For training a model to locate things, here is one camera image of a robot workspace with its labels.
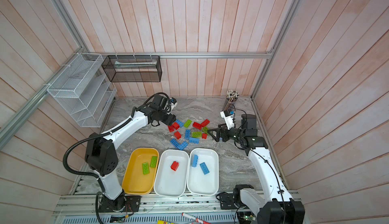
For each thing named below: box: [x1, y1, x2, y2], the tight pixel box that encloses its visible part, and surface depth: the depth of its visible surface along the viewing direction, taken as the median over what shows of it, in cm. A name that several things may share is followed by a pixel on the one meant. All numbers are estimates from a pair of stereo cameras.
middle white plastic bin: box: [153, 149, 189, 199], surface depth 85 cm
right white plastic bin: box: [186, 147, 220, 197], surface depth 84 cm
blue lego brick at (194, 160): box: [191, 154, 199, 168], surface depth 87 cm
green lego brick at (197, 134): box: [191, 131, 203, 138], surface depth 100 cm
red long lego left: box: [192, 121, 203, 131], surface depth 103 cm
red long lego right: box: [201, 119, 211, 128], surface depth 106 cm
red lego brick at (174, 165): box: [170, 160, 179, 172], surface depth 85 cm
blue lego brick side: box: [189, 137, 201, 145], surface depth 95 cm
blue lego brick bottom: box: [199, 162, 210, 175], surface depth 86 cm
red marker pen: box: [181, 212, 212, 224], surface depth 71 cm
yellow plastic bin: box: [121, 147, 160, 196], surface depth 85 cm
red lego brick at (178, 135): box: [174, 131, 182, 140], surface depth 100 cm
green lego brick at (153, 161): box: [149, 156, 158, 168], surface depth 88 cm
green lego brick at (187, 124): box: [183, 119, 192, 128], surface depth 106 cm
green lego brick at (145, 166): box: [142, 162, 150, 175], surface depth 86 cm
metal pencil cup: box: [223, 89, 240, 112], surface depth 100 cm
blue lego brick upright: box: [185, 129, 191, 140], surface depth 100 cm
